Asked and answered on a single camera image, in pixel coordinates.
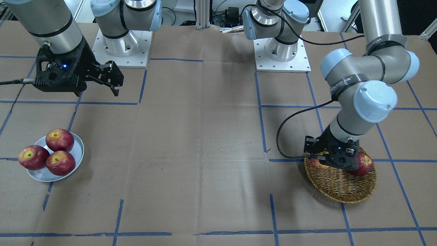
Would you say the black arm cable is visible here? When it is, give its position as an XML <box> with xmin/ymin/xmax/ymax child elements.
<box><xmin>276</xmin><ymin>99</ymin><xmax>342</xmax><ymax>160</ymax></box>
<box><xmin>0</xmin><ymin>78</ymin><xmax>36</xmax><ymax>86</ymax></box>

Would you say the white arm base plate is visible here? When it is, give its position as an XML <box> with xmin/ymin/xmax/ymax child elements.
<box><xmin>92</xmin><ymin>30</ymin><xmax>153</xmax><ymax>68</ymax></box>
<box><xmin>253</xmin><ymin>38</ymin><xmax>311</xmax><ymax>73</ymax></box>

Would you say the aluminium frame post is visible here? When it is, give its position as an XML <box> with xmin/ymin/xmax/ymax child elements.
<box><xmin>193</xmin><ymin>0</ymin><xmax>212</xmax><ymax>30</ymax></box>

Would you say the red apple plate front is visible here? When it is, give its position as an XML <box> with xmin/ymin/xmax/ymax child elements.
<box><xmin>46</xmin><ymin>150</ymin><xmax>76</xmax><ymax>176</ymax></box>

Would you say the dark red apple in basket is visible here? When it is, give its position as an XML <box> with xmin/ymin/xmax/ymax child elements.
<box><xmin>348</xmin><ymin>154</ymin><xmax>373</xmax><ymax>177</ymax></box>

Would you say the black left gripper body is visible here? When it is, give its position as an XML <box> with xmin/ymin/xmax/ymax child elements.
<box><xmin>304</xmin><ymin>126</ymin><xmax>360</xmax><ymax>171</ymax></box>

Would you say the red apple plate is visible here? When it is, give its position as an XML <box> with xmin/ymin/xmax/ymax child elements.
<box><xmin>45</xmin><ymin>128</ymin><xmax>74</xmax><ymax>152</ymax></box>
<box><xmin>18</xmin><ymin>145</ymin><xmax>50</xmax><ymax>170</ymax></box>
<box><xmin>46</xmin><ymin>150</ymin><xmax>76</xmax><ymax>176</ymax></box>

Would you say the woven wicker basket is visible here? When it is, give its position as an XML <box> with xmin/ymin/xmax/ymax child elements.
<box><xmin>304</xmin><ymin>157</ymin><xmax>377</xmax><ymax>204</ymax></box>

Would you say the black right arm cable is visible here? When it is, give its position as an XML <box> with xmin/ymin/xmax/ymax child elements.
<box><xmin>0</xmin><ymin>78</ymin><xmax>36</xmax><ymax>86</ymax></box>

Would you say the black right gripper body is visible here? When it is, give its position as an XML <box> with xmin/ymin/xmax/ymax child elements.
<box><xmin>33</xmin><ymin>37</ymin><xmax>103</xmax><ymax>96</ymax></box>

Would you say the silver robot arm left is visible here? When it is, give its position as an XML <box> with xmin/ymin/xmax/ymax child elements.
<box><xmin>242</xmin><ymin>0</ymin><xmax>420</xmax><ymax>171</ymax></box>

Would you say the red apple plate back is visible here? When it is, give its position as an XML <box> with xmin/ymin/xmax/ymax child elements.
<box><xmin>45</xmin><ymin>128</ymin><xmax>74</xmax><ymax>152</ymax></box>

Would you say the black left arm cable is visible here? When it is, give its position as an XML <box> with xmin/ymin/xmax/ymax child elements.
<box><xmin>276</xmin><ymin>99</ymin><xmax>342</xmax><ymax>160</ymax></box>

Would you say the red yellow striped apple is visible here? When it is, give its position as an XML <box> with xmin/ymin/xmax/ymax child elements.
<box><xmin>309</xmin><ymin>151</ymin><xmax>329</xmax><ymax>170</ymax></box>

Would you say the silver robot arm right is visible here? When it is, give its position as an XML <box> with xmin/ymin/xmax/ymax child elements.
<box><xmin>1</xmin><ymin>0</ymin><xmax>162</xmax><ymax>96</ymax></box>

